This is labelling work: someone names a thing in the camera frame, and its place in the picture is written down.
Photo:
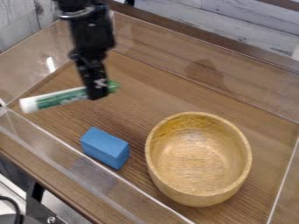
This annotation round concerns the brown wooden bowl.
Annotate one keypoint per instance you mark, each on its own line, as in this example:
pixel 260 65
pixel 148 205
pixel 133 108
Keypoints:
pixel 197 158

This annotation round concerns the black table leg bracket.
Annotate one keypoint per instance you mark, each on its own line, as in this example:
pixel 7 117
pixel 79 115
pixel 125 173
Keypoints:
pixel 36 209

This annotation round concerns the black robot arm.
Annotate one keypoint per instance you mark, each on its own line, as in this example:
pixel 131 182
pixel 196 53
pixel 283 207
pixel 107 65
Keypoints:
pixel 93 39

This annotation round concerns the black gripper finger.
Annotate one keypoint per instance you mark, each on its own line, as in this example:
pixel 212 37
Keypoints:
pixel 93 77

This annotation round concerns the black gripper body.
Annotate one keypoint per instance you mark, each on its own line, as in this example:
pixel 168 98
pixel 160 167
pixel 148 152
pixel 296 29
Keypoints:
pixel 91 30

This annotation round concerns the blue rectangular block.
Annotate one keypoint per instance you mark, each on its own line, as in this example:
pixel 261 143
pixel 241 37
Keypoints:
pixel 105 147

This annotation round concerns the green Expo marker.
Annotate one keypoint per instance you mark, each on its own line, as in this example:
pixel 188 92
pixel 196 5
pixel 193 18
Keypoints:
pixel 43 101

